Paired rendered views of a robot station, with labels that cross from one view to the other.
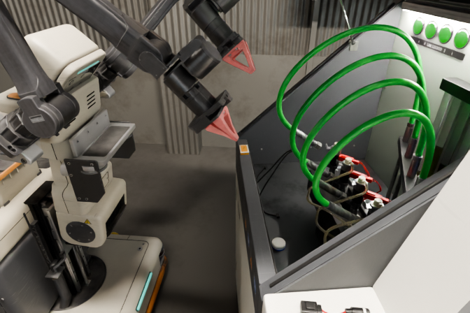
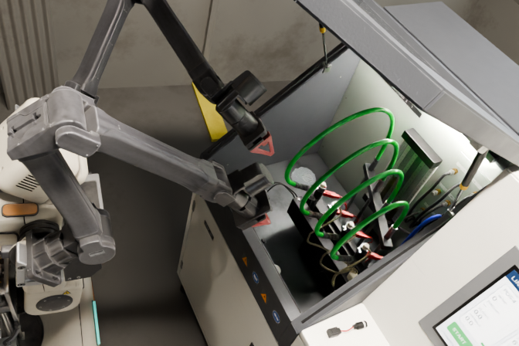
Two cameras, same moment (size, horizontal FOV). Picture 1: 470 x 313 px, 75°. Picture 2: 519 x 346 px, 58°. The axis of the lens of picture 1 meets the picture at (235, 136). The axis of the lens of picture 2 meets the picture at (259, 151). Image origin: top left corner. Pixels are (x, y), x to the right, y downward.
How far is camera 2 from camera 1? 0.84 m
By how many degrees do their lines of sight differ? 33
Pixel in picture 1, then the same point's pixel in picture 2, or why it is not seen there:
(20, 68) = (85, 218)
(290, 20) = not seen: outside the picture
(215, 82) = (79, 1)
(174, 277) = (102, 290)
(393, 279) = (379, 300)
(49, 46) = not seen: hidden behind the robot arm
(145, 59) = (218, 197)
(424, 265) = (401, 295)
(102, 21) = (186, 177)
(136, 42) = (214, 187)
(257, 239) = (274, 283)
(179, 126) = (26, 70)
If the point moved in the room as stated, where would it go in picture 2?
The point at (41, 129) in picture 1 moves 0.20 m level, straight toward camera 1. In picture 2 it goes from (98, 259) to (170, 310)
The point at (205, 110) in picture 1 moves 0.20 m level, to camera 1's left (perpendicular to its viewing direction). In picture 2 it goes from (255, 215) to (175, 234)
